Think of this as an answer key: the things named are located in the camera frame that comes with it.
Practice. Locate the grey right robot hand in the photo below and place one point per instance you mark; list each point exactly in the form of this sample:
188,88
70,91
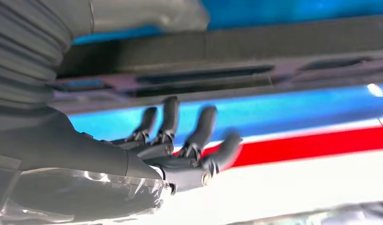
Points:
70,161

